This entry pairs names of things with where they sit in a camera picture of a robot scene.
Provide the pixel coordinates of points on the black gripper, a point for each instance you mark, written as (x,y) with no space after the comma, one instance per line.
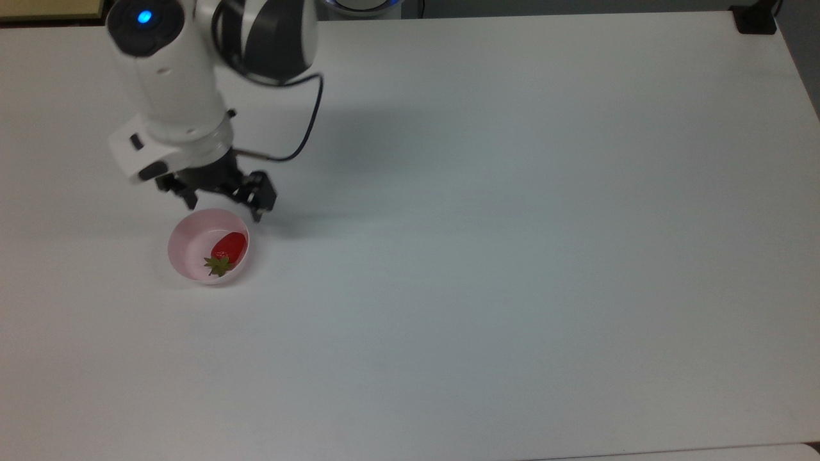
(211,173)

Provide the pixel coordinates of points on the red strawberry with green leaves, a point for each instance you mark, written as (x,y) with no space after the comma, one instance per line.
(230,246)

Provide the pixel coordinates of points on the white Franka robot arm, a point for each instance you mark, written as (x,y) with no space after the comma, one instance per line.
(173,77)

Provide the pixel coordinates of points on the pink plastic bowl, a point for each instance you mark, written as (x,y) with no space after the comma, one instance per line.
(189,240)

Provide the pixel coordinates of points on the tan wooden board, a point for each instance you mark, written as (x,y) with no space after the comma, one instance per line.
(48,8)

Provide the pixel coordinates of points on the black camera stand table clamp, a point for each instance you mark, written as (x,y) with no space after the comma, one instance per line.
(754,19)

